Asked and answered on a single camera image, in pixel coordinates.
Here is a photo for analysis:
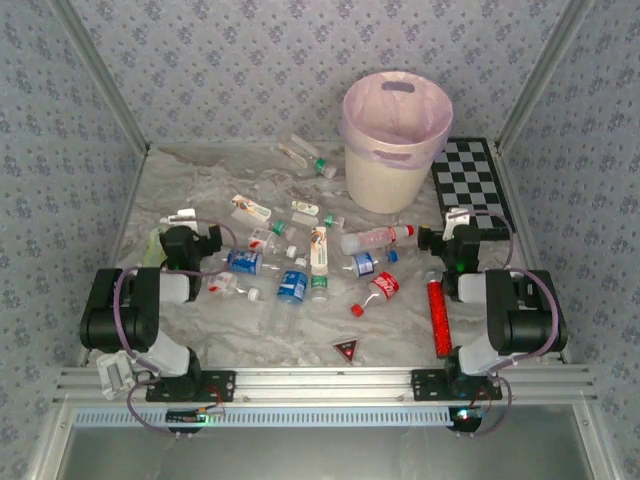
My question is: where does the pale green plastic bottle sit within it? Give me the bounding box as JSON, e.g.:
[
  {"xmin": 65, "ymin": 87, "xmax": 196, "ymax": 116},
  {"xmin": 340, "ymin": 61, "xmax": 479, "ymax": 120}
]
[{"xmin": 143, "ymin": 227, "xmax": 170, "ymax": 269}]

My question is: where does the bottle blue label white cap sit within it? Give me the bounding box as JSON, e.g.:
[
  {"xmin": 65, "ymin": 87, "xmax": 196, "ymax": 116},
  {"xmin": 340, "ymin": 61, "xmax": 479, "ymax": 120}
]
[{"xmin": 224, "ymin": 248, "xmax": 309, "ymax": 279}]

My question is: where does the bottle red white label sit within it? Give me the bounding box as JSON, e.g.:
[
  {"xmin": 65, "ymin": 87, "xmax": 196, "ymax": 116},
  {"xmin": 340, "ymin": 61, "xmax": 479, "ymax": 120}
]
[
  {"xmin": 206, "ymin": 271, "xmax": 263, "ymax": 302},
  {"xmin": 247, "ymin": 226, "xmax": 297, "ymax": 260}
]

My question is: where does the clear bottle red label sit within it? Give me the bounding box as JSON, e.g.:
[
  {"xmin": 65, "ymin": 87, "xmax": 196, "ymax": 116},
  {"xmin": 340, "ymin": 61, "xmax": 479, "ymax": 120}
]
[{"xmin": 349, "ymin": 269, "xmax": 402, "ymax": 319}]

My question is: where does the small bottle blue cap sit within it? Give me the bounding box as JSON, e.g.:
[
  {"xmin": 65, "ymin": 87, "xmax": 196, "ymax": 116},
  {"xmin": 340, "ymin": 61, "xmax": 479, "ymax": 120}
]
[{"xmin": 342, "ymin": 248, "xmax": 401, "ymax": 279}]

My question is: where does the large bottle blue label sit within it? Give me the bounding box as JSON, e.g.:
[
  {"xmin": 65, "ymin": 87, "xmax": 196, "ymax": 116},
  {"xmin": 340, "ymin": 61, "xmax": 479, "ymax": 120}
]
[{"xmin": 271, "ymin": 268, "xmax": 311, "ymax": 335}]

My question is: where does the beige plastic bin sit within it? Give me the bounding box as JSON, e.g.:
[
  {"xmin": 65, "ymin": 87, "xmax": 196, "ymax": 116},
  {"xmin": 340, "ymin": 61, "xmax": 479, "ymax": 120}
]
[{"xmin": 343, "ymin": 72, "xmax": 454, "ymax": 215}]

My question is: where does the frosted bottle red cap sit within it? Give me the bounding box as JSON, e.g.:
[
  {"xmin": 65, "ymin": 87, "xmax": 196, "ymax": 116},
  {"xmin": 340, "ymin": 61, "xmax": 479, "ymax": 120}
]
[{"xmin": 339, "ymin": 223, "xmax": 416, "ymax": 256}]

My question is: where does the black grey checkerboard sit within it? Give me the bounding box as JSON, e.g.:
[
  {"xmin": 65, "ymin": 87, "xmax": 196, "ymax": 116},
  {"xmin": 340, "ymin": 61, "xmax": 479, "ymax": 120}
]
[{"xmin": 430, "ymin": 138, "xmax": 519, "ymax": 240}]

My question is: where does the red glitter tube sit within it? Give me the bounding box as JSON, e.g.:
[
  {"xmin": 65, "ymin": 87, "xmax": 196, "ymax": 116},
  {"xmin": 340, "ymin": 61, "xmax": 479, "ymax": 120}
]
[{"xmin": 423, "ymin": 270, "xmax": 454, "ymax": 359}]

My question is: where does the clear bottle leaf label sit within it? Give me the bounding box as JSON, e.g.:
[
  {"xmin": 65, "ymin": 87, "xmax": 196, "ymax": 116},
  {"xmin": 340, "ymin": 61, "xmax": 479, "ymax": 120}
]
[{"xmin": 290, "ymin": 199, "xmax": 347, "ymax": 230}]

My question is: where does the clear bottle green neck band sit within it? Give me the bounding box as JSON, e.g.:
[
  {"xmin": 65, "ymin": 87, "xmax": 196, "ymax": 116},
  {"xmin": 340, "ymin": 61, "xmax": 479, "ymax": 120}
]
[{"xmin": 278, "ymin": 132, "xmax": 339, "ymax": 180}]

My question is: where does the red black triangle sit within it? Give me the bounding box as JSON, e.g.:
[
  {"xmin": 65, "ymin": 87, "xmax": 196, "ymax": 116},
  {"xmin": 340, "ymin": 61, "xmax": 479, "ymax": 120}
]
[{"xmin": 331, "ymin": 337, "xmax": 361, "ymax": 366}]

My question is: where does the left circuit board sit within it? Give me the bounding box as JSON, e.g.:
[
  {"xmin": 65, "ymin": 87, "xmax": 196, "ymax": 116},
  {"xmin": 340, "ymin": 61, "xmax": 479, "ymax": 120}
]
[{"xmin": 164, "ymin": 407, "xmax": 226, "ymax": 434}]

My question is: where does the circuit board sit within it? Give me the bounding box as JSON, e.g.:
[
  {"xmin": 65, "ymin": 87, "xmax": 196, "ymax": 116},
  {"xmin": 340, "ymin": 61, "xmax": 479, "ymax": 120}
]
[
  {"xmin": 164, "ymin": 407, "xmax": 226, "ymax": 434},
  {"xmin": 447, "ymin": 405, "xmax": 486, "ymax": 434}
]

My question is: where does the right circuit board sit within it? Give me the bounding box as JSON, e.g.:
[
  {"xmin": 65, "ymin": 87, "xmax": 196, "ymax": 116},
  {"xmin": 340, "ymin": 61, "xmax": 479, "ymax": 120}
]
[{"xmin": 447, "ymin": 405, "xmax": 486, "ymax": 434}]

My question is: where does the grey metal sheet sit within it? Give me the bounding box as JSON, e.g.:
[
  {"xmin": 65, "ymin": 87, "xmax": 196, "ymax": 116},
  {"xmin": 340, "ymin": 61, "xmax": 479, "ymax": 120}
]
[{"xmin": 49, "ymin": 424, "xmax": 619, "ymax": 480}]

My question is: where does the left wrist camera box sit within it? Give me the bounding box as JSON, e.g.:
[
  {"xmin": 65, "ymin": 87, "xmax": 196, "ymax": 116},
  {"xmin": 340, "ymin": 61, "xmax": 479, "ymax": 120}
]
[{"xmin": 159, "ymin": 207, "xmax": 199, "ymax": 229}]

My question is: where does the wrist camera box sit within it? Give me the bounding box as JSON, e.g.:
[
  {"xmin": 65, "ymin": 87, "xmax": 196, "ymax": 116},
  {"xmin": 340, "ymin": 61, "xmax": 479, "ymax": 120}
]
[
  {"xmin": 159, "ymin": 207, "xmax": 199, "ymax": 229},
  {"xmin": 443, "ymin": 207, "xmax": 471, "ymax": 239}
]

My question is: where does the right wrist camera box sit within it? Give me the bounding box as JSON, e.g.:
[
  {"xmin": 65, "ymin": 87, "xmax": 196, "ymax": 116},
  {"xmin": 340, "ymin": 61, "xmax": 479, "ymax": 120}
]
[{"xmin": 443, "ymin": 207, "xmax": 471, "ymax": 239}]

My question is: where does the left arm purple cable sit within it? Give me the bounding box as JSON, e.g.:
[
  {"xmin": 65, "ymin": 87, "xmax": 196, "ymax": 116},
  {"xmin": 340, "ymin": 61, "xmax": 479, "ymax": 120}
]
[{"xmin": 112, "ymin": 217, "xmax": 239, "ymax": 439}]

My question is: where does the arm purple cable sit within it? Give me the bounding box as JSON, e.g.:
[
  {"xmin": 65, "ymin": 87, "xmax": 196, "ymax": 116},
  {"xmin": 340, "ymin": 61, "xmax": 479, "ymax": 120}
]
[
  {"xmin": 112, "ymin": 217, "xmax": 239, "ymax": 439},
  {"xmin": 457, "ymin": 209, "xmax": 561, "ymax": 439}
]

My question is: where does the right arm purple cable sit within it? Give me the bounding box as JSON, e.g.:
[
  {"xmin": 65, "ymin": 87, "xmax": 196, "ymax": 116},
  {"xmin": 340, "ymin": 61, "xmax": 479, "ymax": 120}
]
[{"xmin": 457, "ymin": 209, "xmax": 561, "ymax": 439}]

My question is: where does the right black mount plate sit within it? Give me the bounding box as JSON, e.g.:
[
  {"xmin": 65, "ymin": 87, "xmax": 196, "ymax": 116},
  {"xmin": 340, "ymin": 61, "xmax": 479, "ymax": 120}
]
[{"xmin": 410, "ymin": 368, "xmax": 504, "ymax": 404}]

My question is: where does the black mount plate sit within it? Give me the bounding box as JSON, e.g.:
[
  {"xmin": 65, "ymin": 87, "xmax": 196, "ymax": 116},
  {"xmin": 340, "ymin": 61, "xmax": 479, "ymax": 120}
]
[
  {"xmin": 144, "ymin": 369, "xmax": 237, "ymax": 404},
  {"xmin": 410, "ymin": 368, "xmax": 504, "ymax": 404}
]

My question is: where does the left black mount plate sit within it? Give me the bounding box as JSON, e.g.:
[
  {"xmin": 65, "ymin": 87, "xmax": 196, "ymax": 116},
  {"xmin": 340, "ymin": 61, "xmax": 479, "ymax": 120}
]
[{"xmin": 144, "ymin": 369, "xmax": 237, "ymax": 404}]

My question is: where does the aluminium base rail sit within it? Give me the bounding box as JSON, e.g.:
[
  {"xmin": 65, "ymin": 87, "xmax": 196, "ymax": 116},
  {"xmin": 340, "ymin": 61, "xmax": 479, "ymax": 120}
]
[{"xmin": 52, "ymin": 364, "xmax": 599, "ymax": 404}]

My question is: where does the aluminium frame post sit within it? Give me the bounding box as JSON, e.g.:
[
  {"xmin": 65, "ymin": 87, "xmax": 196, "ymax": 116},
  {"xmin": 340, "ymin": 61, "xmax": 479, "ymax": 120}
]
[
  {"xmin": 47, "ymin": 0, "xmax": 151, "ymax": 154},
  {"xmin": 496, "ymin": 0, "xmax": 599, "ymax": 154}
]

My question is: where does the grey slotted cable duct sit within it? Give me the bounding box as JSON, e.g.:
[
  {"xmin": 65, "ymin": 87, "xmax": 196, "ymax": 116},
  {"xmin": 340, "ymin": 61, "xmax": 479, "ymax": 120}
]
[{"xmin": 69, "ymin": 403, "xmax": 459, "ymax": 429}]

